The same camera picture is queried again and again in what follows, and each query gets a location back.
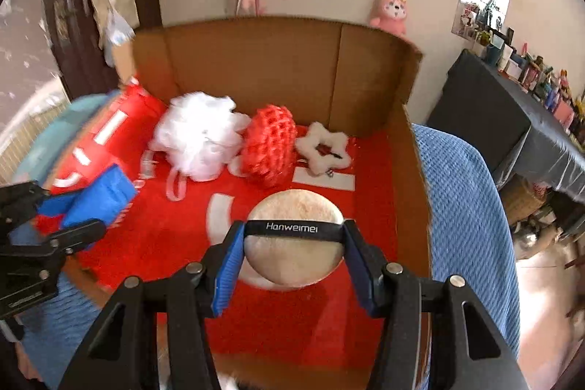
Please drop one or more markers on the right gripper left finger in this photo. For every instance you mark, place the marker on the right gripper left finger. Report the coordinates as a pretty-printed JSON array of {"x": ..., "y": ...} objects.
[{"x": 119, "y": 350}]

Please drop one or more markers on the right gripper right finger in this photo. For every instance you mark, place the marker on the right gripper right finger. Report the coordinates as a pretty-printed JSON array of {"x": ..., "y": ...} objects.
[{"x": 467, "y": 349}]

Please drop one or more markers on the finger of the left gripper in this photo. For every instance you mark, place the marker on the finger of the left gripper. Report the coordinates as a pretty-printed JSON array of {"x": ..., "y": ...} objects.
[
  {"x": 68, "y": 236},
  {"x": 22, "y": 202}
]

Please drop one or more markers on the blue cloth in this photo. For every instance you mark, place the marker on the blue cloth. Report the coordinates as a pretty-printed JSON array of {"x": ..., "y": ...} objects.
[{"x": 104, "y": 199}]

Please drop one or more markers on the white mesh bath pouf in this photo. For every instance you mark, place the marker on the white mesh bath pouf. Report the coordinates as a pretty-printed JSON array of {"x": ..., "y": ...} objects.
[{"x": 199, "y": 134}]

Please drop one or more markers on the round beige powder puff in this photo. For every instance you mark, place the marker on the round beige powder puff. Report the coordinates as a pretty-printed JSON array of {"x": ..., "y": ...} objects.
[{"x": 292, "y": 262}]

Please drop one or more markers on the red foam net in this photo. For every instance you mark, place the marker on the red foam net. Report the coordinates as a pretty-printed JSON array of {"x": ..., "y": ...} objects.
[{"x": 267, "y": 153}]

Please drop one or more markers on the white fuzzy star clip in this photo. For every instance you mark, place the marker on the white fuzzy star clip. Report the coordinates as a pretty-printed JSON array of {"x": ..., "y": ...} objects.
[{"x": 323, "y": 150}]

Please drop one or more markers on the wicker basket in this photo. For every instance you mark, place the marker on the wicker basket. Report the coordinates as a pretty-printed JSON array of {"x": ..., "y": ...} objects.
[{"x": 521, "y": 198}]

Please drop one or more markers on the plastic bag on door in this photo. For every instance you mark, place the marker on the plastic bag on door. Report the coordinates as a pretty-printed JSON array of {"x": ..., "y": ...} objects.
[{"x": 116, "y": 33}]

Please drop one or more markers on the dark covered side table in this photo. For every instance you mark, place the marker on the dark covered side table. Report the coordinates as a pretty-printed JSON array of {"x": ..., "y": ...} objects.
[{"x": 513, "y": 133}]

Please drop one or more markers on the red cardboard box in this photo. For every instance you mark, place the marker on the red cardboard box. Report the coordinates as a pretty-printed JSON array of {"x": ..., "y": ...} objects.
[{"x": 352, "y": 79}]

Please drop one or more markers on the pink plush toy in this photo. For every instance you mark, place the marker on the pink plush toy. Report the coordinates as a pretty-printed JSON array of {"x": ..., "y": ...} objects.
[{"x": 389, "y": 16}]

